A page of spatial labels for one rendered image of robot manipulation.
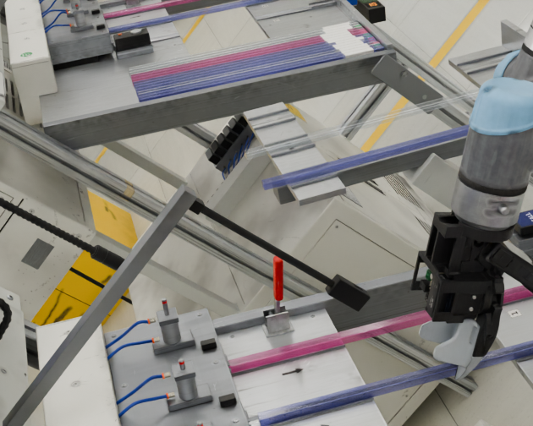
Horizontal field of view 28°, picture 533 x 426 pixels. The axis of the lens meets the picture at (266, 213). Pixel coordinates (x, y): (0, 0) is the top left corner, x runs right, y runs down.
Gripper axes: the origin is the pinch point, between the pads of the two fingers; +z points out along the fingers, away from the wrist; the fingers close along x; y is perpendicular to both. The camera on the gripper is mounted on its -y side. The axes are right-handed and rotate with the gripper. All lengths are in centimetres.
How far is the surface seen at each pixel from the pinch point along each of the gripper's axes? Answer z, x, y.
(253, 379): 7.0, -8.1, 23.0
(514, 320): -1.9, -6.4, -9.6
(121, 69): 8, -120, 25
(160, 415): 4.4, 1.3, 36.3
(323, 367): 4.7, -7.1, 14.6
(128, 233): 151, -310, -11
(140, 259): -17.8, 4.9, 40.8
